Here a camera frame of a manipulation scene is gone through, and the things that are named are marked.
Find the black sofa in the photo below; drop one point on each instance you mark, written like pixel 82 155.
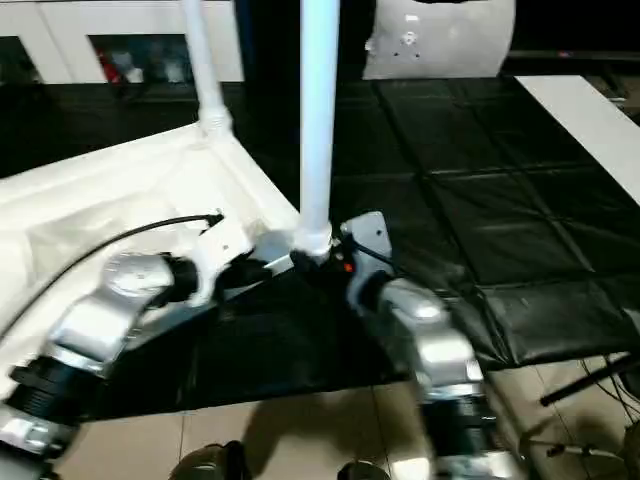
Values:
pixel 575 25

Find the grey metal stand frame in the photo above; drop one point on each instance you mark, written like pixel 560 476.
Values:
pixel 565 446

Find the brown woven basket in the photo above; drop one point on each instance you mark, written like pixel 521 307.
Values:
pixel 632 442

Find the black stand rod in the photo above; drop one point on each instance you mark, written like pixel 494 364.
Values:
pixel 585 380

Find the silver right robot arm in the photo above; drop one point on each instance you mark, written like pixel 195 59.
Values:
pixel 440 340

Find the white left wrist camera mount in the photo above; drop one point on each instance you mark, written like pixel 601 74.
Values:
pixel 220 247

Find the white flat board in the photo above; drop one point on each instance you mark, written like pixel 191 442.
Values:
pixel 585 125

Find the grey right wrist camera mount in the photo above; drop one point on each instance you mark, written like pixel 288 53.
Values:
pixel 372 235

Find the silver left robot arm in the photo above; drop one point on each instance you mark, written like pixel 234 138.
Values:
pixel 100 320

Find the white plastic table leg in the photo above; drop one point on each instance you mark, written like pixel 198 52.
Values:
pixel 205 75
pixel 317 125

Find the small red bottle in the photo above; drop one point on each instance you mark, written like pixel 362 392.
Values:
pixel 107 67

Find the white plastic table top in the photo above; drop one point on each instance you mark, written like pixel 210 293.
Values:
pixel 125 190

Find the black work mat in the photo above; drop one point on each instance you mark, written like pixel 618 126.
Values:
pixel 500 225

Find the grey cushion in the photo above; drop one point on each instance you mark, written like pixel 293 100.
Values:
pixel 450 45

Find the white cabinet with glass doors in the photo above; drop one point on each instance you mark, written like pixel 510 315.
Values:
pixel 65 20

